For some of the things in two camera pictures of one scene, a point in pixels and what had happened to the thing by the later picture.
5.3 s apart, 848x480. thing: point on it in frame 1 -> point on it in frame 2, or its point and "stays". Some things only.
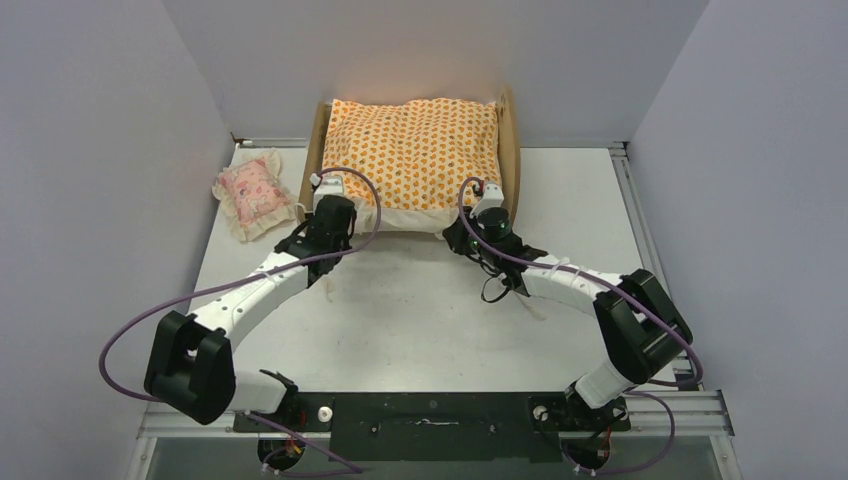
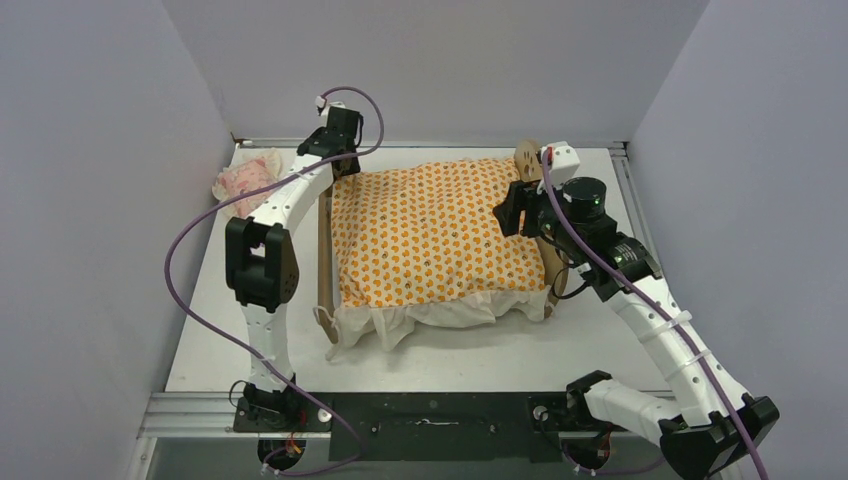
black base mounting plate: x=437 y=427 stays
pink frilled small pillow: x=254 y=195 stays
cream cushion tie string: x=533 y=306 -> x=330 y=317
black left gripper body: x=343 y=246 -> x=352 y=167
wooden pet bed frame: x=509 y=136 -> x=528 y=157
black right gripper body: x=465 y=244 -> x=540 y=217
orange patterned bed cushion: x=418 y=153 -> x=421 y=249
